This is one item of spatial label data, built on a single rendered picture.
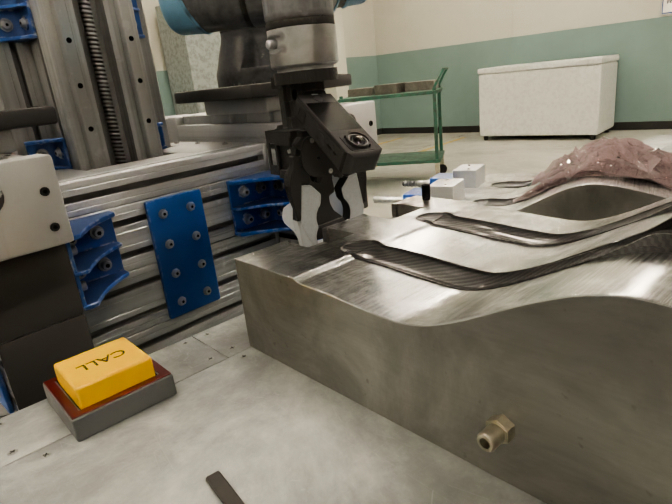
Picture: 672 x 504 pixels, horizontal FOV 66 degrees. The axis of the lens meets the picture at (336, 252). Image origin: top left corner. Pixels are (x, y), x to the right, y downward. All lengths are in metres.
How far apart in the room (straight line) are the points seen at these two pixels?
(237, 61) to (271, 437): 0.65
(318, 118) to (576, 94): 6.58
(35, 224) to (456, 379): 0.43
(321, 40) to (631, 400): 0.44
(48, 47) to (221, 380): 0.56
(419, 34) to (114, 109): 8.19
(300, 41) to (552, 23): 7.55
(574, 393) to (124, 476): 0.28
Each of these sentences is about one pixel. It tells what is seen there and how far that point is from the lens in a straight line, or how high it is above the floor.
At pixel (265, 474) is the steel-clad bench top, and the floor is 0.80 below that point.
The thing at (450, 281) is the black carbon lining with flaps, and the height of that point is 0.88.
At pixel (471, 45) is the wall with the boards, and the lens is 8.51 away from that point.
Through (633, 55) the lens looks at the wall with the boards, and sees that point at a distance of 7.79.
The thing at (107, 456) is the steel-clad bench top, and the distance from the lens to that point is 0.43.
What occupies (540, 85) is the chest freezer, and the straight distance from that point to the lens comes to 7.20.
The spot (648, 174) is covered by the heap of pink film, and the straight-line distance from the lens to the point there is 0.67.
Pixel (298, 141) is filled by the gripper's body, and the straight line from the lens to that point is 0.58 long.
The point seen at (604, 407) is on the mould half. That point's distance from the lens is 0.29.
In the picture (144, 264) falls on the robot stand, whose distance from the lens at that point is 0.78.
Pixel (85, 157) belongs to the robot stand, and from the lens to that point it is 0.87.
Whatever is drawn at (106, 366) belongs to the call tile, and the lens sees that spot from 0.46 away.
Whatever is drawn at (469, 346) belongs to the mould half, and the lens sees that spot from 0.31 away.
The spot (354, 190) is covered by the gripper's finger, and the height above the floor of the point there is 0.91.
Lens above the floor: 1.04
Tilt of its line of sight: 18 degrees down
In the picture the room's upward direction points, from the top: 6 degrees counter-clockwise
